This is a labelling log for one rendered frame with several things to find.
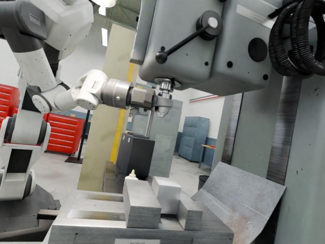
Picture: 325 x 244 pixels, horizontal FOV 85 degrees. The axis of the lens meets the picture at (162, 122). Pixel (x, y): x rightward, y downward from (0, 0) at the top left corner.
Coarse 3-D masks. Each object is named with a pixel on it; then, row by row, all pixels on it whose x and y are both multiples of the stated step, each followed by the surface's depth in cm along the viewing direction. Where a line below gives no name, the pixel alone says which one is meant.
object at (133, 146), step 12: (132, 132) 103; (120, 144) 103; (132, 144) 85; (144, 144) 88; (120, 156) 98; (132, 156) 85; (144, 156) 88; (120, 168) 94; (132, 168) 86; (144, 168) 89
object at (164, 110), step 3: (162, 96) 54; (165, 96) 54; (171, 99) 56; (156, 108) 55; (159, 108) 54; (162, 108) 54; (165, 108) 54; (168, 108) 55; (156, 111) 54; (159, 111) 54; (162, 111) 54; (165, 111) 54; (168, 111) 55; (168, 114) 56
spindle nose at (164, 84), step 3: (162, 81) 55; (165, 81) 54; (168, 81) 54; (162, 84) 55; (165, 84) 54; (168, 84) 54; (174, 84) 56; (159, 87) 56; (162, 87) 54; (165, 87) 54; (168, 87) 54; (171, 90) 55
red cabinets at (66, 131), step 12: (0, 84) 415; (0, 96) 415; (12, 96) 427; (0, 108) 416; (12, 108) 441; (0, 120) 417; (48, 120) 444; (60, 120) 448; (72, 120) 452; (84, 120) 504; (60, 132) 447; (72, 132) 452; (24, 144) 433; (48, 144) 443; (60, 144) 447; (72, 144) 452
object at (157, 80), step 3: (156, 78) 54; (159, 78) 53; (162, 78) 53; (165, 78) 52; (168, 78) 52; (171, 78) 52; (156, 81) 57; (159, 81) 57; (174, 81) 53; (177, 81) 53; (177, 84) 55; (180, 84) 55
